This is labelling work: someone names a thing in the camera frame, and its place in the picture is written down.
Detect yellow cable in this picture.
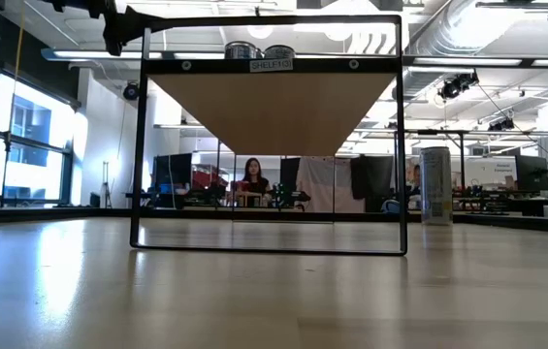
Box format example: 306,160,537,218
10,0,26,93

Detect black round ceiling camera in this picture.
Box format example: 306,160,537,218
121,79,143,102

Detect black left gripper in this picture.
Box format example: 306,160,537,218
49,0,154,57

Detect white beverage can silver lid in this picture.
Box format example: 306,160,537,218
224,41,264,60

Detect red background object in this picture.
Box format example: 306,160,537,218
191,164,229,191

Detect white sign board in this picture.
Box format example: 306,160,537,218
465,157,517,184

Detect white beverage can black lid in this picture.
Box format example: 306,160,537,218
420,146,454,227
263,45,297,60

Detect black table frame cross rail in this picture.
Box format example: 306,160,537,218
122,206,455,224

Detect black track light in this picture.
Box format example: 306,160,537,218
488,117,516,133

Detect seated person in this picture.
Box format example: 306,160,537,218
239,157,271,207
408,164,423,195

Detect thin tripod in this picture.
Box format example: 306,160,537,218
101,162,112,209

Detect narrow black hanging cloth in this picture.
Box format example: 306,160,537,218
279,157,302,207

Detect black workstation frame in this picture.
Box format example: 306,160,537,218
408,128,468,201

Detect black ceiling spotlight cluster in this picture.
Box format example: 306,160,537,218
436,71,480,101

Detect wide black hanging cloth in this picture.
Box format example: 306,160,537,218
349,154,396,201

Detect black table frame side rail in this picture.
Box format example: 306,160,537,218
451,211,548,238
0,206,125,229

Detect white shelf label sticker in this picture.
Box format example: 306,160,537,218
248,58,294,73

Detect black monitor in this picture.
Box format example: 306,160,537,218
514,154,548,193
154,152,193,188

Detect beige hanging cloth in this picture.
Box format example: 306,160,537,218
296,154,366,213

